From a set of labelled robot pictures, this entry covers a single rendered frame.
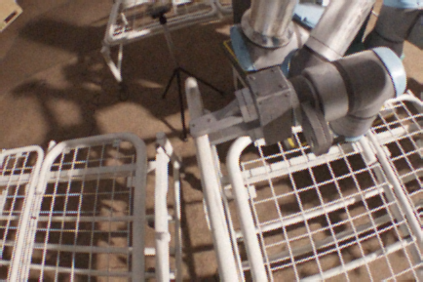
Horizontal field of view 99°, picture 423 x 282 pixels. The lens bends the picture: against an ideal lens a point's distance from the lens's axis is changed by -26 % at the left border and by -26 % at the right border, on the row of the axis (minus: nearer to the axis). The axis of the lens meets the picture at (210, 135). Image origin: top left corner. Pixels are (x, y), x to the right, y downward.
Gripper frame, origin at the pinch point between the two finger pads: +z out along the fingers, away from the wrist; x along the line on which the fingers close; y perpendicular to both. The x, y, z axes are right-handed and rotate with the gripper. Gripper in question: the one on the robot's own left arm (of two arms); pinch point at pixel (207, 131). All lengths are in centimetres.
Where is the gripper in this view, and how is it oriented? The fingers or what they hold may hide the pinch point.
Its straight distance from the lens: 37.8
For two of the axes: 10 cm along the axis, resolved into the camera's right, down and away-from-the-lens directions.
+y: -1.8, -8.2, 5.5
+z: -9.4, 3.1, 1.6
